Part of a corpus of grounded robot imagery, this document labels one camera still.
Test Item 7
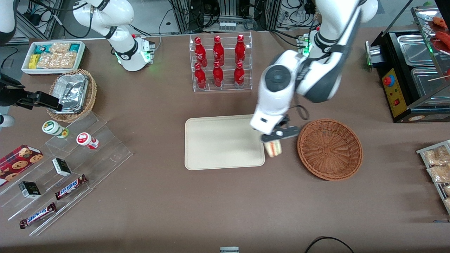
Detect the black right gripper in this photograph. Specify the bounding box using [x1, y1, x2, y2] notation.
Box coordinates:
[0, 74, 63, 111]

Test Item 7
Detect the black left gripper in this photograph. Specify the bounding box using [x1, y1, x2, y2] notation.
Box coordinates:
[261, 115, 291, 144]

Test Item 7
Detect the triangle sandwich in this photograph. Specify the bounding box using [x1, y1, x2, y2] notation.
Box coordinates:
[264, 141, 283, 158]

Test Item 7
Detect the beige plastic tray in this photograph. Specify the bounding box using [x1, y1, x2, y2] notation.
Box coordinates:
[185, 114, 266, 171]

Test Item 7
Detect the light wicker basket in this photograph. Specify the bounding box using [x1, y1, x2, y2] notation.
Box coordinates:
[46, 69, 97, 123]

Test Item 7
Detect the brown wicker basket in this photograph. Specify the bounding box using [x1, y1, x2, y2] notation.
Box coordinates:
[297, 119, 364, 182]

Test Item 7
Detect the metal snack tray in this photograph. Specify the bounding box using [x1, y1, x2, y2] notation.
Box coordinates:
[416, 140, 450, 215]

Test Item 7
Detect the green lid yogurt bottle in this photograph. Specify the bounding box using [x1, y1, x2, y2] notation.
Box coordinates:
[42, 120, 69, 139]

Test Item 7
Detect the silver foil container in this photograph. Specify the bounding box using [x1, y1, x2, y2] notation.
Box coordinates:
[52, 73, 89, 114]

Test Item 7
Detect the white plastic snack bin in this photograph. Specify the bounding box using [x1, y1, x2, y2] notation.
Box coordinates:
[21, 41, 87, 76]

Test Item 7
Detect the clear bag of crackers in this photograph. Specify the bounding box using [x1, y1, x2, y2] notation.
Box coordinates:
[37, 52, 77, 69]

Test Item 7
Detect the red lid yogurt bottle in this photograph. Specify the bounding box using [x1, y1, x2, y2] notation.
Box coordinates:
[76, 132, 100, 150]

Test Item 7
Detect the clear acrylic bottle rack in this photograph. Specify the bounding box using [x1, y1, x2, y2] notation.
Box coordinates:
[189, 31, 253, 93]

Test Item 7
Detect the red cookie box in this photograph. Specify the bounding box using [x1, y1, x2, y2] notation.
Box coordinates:
[0, 144, 45, 187]

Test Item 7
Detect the small black carton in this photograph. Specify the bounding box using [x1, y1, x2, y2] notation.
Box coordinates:
[52, 157, 72, 177]
[18, 181, 42, 200]

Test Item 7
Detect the red cola bottle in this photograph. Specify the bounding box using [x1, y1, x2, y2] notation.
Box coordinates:
[194, 37, 208, 68]
[234, 34, 246, 64]
[194, 63, 207, 89]
[233, 61, 245, 89]
[213, 35, 225, 66]
[212, 61, 224, 88]

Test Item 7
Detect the clear acrylic stepped stand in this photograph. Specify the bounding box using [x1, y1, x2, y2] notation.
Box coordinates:
[0, 111, 133, 237]

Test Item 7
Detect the snickers chocolate bar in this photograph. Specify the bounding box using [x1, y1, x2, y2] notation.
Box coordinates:
[19, 202, 57, 229]
[54, 174, 89, 201]

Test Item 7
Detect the black food warmer machine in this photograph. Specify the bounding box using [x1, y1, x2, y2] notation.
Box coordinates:
[365, 5, 450, 123]

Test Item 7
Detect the steel warmer pan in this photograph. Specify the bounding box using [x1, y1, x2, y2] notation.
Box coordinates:
[411, 66, 450, 103]
[397, 34, 436, 66]

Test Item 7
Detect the clear bag of pastries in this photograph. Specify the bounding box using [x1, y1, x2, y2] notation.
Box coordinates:
[427, 164, 450, 183]
[423, 145, 450, 166]

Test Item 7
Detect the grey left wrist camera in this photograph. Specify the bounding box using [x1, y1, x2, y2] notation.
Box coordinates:
[275, 126, 300, 140]

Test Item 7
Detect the black cable loop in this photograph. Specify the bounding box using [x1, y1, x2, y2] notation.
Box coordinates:
[304, 236, 356, 253]

